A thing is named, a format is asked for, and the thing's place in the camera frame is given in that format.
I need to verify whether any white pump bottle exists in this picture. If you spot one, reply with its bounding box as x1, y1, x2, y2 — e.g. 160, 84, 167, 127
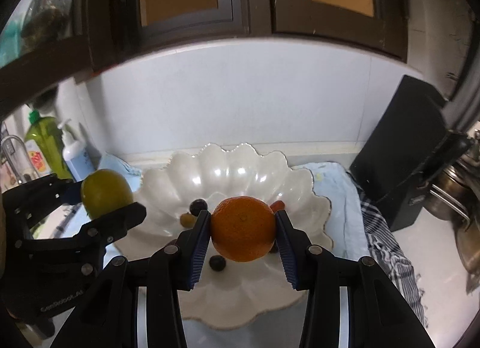
59, 119, 94, 183

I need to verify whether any green dish soap bottle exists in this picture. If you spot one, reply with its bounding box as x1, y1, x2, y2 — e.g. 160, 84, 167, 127
24, 109, 74, 182

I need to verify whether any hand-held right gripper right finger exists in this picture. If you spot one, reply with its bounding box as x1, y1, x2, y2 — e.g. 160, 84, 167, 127
275, 210, 436, 348

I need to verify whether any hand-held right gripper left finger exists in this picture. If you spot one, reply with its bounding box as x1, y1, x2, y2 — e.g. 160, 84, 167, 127
50, 210, 211, 348

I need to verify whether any teal plastic bag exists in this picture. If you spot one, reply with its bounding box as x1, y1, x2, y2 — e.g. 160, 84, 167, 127
0, 20, 21, 67

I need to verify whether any stainless steel pot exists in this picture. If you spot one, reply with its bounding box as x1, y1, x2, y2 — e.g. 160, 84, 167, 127
425, 119, 480, 221

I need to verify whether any light blue towel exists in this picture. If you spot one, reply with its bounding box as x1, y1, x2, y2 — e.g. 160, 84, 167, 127
98, 151, 370, 348

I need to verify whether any white scalloped bowl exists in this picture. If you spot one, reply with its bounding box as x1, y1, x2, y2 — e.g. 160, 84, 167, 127
111, 143, 334, 331

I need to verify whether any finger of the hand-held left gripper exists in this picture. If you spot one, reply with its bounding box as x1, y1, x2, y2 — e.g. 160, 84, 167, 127
3, 174, 85, 238
73, 202, 147, 257

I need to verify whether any metal faucet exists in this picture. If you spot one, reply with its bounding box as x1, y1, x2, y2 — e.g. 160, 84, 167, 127
0, 136, 25, 184

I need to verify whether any dark plastic bag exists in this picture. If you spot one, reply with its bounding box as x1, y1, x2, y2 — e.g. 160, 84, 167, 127
20, 0, 76, 45

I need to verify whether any shiny metal cookware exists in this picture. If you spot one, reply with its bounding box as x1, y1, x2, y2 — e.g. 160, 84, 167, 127
452, 217, 480, 294

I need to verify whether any orange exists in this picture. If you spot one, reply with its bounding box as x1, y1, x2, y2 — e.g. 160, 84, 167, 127
210, 195, 277, 263

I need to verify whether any checkered cloth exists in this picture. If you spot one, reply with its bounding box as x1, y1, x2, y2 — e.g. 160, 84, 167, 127
358, 183, 428, 328

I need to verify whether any green citrus fruit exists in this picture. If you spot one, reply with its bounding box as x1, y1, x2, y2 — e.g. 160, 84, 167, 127
80, 169, 134, 220

